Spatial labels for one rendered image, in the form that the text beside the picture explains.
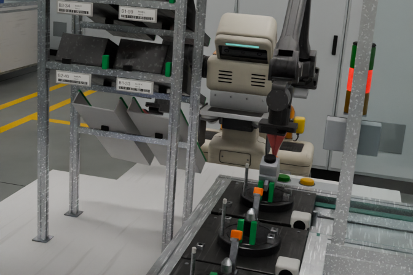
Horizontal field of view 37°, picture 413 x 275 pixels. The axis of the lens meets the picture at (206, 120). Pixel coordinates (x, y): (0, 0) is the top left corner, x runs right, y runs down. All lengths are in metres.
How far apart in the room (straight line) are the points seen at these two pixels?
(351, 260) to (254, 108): 0.95
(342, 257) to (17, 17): 6.52
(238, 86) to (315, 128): 2.40
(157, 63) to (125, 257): 0.47
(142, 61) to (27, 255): 0.53
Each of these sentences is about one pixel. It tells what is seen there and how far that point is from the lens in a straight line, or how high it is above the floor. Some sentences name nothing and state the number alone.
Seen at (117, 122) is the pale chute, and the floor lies 1.15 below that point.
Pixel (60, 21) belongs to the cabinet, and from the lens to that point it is 9.61.
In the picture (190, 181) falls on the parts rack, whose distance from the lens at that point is 1.58.
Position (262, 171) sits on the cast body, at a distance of 1.54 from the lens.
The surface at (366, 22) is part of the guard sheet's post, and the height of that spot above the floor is 1.46.
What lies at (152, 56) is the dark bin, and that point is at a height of 1.34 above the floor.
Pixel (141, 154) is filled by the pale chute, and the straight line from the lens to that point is 1.70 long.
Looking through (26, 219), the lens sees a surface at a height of 0.86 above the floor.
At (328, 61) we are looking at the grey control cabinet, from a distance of 4.53.
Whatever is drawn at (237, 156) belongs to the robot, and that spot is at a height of 0.85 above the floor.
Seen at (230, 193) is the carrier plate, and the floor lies 0.97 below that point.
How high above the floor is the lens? 1.56
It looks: 15 degrees down
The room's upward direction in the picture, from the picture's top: 4 degrees clockwise
